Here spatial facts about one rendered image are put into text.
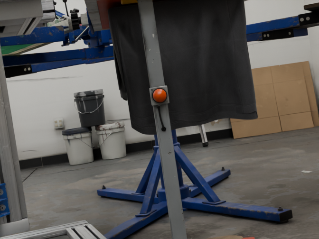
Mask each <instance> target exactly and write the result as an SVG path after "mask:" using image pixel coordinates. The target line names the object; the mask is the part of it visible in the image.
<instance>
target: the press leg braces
mask: <svg viewBox="0 0 319 239"><path fill-rule="evenodd" d="M174 152H175V158H176V160H177V161H178V162H179V163H180V165H181V168H182V169H183V171H184V172H185V173H186V175H187V176H188V178H189V179H190V180H191V182H192V183H193V184H191V185H190V186H189V187H191V186H197V187H198V188H199V190H200V191H201V192H202V194H203V195H204V196H205V197H206V199H207V201H204V202H202V203H206V204H214V205H217V204H220V203H223V202H226V201H223V200H220V199H219V198H218V196H217V195H216V194H215V192H214V191H213V190H212V188H211V187H210V186H209V184H208V183H207V182H206V181H205V179H204V178H203V177H202V175H201V174H200V173H199V171H197V169H196V168H195V167H194V165H193V164H192V163H191V162H190V160H189V159H188V158H187V157H186V155H185V154H184V153H183V152H182V150H181V149H180V148H179V147H178V146H174ZM161 171H162V167H161V160H160V151H159V148H158V150H157V153H156V156H155V154H154V153H153V155H152V158H151V160H150V162H149V164H148V166H147V168H146V171H145V173H144V175H143V177H142V179H141V181H140V184H139V186H138V188H137V190H136V192H134V193H132V194H136V195H145V196H144V199H143V203H142V207H141V211H140V213H138V214H136V215H135V216H148V215H150V214H151V213H153V212H155V211H156V210H157V209H155V210H152V205H153V202H154V198H155V194H156V190H157V187H158V183H159V180H160V175H161Z"/></svg>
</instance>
